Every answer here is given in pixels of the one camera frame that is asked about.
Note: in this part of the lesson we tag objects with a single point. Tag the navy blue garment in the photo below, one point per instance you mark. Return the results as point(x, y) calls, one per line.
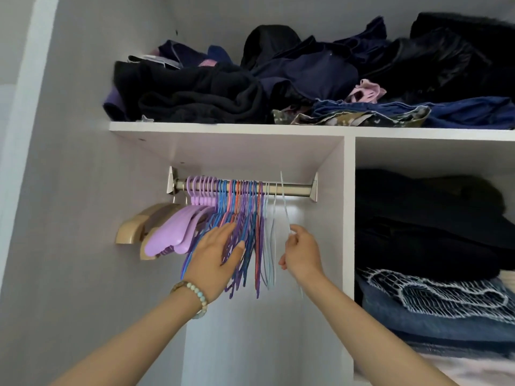
point(314, 72)

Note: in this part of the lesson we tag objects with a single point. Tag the black hooded garment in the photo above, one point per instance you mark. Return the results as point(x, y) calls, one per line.
point(269, 44)

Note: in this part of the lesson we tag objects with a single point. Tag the black shiny jacket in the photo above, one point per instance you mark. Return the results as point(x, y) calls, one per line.
point(426, 68)

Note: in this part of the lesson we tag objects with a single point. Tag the metal rail bracket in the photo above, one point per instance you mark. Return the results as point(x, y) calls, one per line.
point(314, 186)
point(171, 180)

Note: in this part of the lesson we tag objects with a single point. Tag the person's left thumb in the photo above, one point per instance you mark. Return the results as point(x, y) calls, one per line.
point(237, 257)

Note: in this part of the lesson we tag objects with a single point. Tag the black fleece garment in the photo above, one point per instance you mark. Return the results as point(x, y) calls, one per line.
point(193, 92)

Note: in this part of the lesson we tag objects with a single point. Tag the navy garment with grey trim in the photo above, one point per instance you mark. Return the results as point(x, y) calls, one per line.
point(181, 52)

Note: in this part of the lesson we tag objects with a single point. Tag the camouflage cloth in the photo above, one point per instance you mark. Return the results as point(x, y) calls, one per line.
point(402, 116)

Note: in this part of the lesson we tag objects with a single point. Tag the purple cloth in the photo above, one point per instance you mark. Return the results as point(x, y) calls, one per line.
point(109, 106)

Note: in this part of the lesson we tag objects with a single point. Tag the person's right hand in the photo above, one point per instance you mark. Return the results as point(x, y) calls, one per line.
point(303, 257)

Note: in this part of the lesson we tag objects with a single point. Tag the person's right thumb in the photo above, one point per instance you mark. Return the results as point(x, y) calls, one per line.
point(283, 262)

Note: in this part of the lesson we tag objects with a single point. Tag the person's left forearm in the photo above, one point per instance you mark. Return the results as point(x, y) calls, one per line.
point(132, 341)

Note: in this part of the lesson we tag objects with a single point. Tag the person's left hand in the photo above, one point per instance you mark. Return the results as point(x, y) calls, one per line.
point(209, 265)

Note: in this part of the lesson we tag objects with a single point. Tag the row of purple plastic hangers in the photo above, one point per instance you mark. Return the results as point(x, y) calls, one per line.
point(177, 231)

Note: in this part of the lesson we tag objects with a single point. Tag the black fuzzy garment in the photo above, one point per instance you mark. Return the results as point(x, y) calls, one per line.
point(462, 28)

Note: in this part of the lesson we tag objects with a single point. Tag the folded blue jeans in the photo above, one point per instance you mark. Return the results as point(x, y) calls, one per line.
point(422, 323)

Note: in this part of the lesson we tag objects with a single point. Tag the blue denim garment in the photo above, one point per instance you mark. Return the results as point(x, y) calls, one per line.
point(470, 112)

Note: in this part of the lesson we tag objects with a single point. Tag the black folded garment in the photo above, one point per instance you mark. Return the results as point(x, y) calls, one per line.
point(422, 245)
point(422, 192)

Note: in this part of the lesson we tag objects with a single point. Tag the person's right forearm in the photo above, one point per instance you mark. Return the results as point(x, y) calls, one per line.
point(362, 337)

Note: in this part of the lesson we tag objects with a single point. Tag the white wardrobe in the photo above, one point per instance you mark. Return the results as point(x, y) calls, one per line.
point(349, 196)

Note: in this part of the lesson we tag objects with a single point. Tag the metal clothes rail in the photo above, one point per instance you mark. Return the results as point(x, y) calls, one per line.
point(295, 189)

